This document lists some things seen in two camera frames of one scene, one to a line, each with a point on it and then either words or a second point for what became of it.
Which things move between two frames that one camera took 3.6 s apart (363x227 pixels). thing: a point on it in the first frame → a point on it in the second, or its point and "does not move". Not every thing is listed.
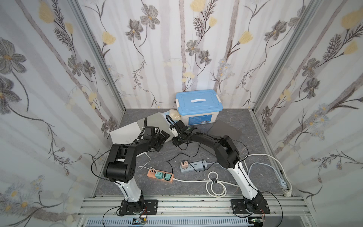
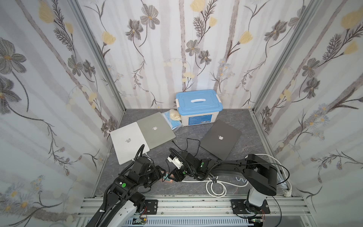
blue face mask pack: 167,114 does not move
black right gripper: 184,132 → 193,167
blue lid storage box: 198,107 does not move
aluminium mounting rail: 195,208 does not move
